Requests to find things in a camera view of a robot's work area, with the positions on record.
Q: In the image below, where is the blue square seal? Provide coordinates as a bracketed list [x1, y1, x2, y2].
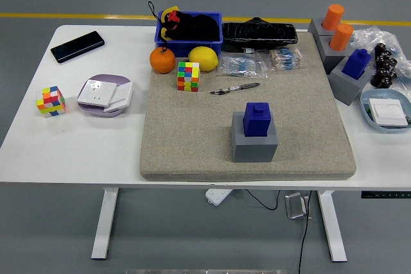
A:
[243, 102, 274, 137]
[341, 48, 372, 81]

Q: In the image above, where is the grey square seal holder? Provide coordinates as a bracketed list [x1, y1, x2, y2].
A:
[328, 58, 375, 107]
[231, 111, 279, 163]

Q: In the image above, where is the grey round-hole seal holder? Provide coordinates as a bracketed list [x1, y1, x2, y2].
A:
[317, 35, 354, 75]
[308, 17, 337, 42]

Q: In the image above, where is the orange cylinder seal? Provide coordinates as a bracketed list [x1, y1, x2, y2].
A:
[329, 23, 354, 51]
[322, 4, 345, 31]

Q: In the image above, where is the grey-brown fabric mat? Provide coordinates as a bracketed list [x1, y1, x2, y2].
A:
[139, 31, 357, 182]

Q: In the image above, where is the silver black pen tool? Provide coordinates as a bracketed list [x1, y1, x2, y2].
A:
[210, 82, 261, 96]

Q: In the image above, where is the scrambled colourful puzzle cube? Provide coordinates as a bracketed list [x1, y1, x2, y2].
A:
[177, 61, 201, 92]

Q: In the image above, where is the yellow lemon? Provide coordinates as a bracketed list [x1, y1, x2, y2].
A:
[188, 46, 220, 73]

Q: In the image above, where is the large clear bag of resistors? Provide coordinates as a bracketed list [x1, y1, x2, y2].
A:
[215, 51, 269, 80]

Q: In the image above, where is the orange fruit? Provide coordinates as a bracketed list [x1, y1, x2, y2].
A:
[149, 46, 177, 74]

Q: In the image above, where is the blue plastic bin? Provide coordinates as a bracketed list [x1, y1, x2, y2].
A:
[154, 11, 223, 59]

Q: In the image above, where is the white power strip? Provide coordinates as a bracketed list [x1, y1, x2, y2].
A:
[205, 187, 234, 206]

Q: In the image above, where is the black round pouch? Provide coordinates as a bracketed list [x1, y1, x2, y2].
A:
[192, 13, 221, 41]

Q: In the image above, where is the small clear bag of resistors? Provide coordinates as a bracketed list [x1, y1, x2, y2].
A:
[268, 46, 304, 72]

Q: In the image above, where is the purple plastic tray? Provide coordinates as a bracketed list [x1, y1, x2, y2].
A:
[76, 73, 133, 118]

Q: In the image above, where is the yellow black tool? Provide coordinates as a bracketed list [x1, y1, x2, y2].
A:
[159, 4, 180, 39]

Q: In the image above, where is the white table leg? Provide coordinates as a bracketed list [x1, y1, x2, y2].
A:
[317, 190, 348, 262]
[91, 187, 119, 261]

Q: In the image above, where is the black smartphone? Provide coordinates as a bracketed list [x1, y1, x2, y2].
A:
[50, 30, 106, 64]

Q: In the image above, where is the scrambled cube with white base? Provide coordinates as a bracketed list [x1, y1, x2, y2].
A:
[35, 85, 67, 119]

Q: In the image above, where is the crumpled clear plastic bag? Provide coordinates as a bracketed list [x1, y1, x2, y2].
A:
[349, 26, 411, 95]

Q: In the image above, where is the black table control panel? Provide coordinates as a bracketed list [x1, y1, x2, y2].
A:
[360, 191, 411, 199]

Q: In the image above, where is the white switch panel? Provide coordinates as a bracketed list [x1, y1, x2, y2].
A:
[368, 97, 408, 127]
[103, 80, 134, 114]

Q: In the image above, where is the white wall socket panel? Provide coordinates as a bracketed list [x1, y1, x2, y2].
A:
[76, 79, 119, 108]

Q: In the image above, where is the silver metal bracket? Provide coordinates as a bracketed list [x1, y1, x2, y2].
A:
[284, 192, 311, 220]

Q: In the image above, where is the black floor cable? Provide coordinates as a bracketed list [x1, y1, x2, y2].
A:
[245, 189, 313, 274]

